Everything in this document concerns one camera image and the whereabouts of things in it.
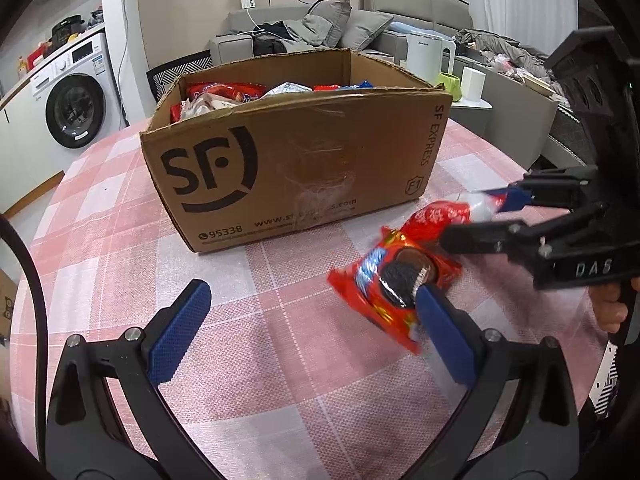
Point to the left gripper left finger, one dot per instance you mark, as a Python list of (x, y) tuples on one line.
[(107, 418)]

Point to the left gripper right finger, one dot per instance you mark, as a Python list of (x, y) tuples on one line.
[(518, 417)]

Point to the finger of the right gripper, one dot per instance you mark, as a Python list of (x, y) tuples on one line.
[(568, 188), (547, 242)]

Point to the small red snack packet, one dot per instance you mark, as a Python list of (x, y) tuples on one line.
[(427, 224)]

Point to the red oreo snack pack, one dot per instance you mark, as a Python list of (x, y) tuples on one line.
[(382, 284)]

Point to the grey purple snack bag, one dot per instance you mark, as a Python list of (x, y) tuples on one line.
[(287, 88)]

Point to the person's right hand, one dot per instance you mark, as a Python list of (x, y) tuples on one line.
[(609, 310)]

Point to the grey blanket on bed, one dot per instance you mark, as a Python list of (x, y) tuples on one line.
[(490, 45)]

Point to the white marble coffee table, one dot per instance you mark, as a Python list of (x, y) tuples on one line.
[(473, 115)]

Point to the white paper cup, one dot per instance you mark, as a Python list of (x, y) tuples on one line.
[(472, 84)]

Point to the green ceramic mug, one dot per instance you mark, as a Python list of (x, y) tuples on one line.
[(452, 84)]

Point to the pink checkered tablecloth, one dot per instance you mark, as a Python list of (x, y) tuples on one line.
[(284, 380)]

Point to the cardboard box on floor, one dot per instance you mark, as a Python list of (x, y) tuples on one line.
[(8, 291)]

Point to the white electric kettle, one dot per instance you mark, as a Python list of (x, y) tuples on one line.
[(429, 55)]

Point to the light blue folded blanket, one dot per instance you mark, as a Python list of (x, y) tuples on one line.
[(407, 29)]

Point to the grey fabric sofa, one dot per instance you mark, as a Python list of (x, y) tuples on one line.
[(447, 16)]

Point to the grey sofa cushion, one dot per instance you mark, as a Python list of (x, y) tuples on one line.
[(363, 28), (337, 14)]

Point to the white lower kitchen cabinets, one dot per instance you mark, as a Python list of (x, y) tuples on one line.
[(29, 155)]

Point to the brown cardboard SF box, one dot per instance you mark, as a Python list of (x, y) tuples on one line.
[(232, 167)]

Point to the white front-load washing machine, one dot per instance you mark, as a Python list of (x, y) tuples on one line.
[(77, 98)]

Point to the clothes pile on sofa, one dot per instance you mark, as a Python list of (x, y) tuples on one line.
[(308, 33)]

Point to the yellow oil bottle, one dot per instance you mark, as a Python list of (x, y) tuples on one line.
[(22, 68)]

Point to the red container on counter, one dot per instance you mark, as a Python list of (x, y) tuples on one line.
[(39, 52)]

